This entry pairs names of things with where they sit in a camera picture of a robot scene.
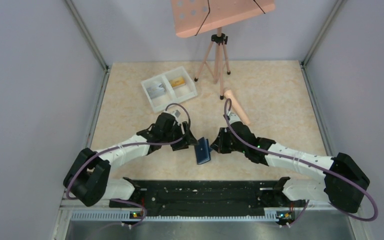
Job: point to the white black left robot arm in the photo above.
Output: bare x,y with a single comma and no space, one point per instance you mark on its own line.
88,179

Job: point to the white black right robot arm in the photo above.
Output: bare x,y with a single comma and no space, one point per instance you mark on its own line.
333,179

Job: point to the white two-compartment plastic tray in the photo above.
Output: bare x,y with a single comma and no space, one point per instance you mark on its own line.
177,95

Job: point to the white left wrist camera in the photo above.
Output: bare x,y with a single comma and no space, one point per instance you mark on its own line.
176,113

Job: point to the yellow card in tray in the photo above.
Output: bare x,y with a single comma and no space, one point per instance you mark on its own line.
177,82

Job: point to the pink cylindrical tube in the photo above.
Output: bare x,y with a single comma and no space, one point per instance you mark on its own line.
228,93

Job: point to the blue leather card holder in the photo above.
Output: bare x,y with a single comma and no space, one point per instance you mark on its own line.
202,151

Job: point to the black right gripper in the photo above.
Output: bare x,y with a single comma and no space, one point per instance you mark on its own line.
218,145

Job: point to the pink tripod music stand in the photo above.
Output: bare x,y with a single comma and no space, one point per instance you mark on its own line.
194,17

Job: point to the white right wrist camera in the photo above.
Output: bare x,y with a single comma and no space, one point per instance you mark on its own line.
233,118

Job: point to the aluminium frame rail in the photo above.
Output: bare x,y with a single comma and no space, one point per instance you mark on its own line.
319,221

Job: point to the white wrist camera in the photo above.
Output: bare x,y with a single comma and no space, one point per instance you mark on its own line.
176,113
233,118

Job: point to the silver card in tray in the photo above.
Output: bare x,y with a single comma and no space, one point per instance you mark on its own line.
155,90

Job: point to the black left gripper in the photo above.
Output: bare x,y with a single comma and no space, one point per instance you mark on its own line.
188,139

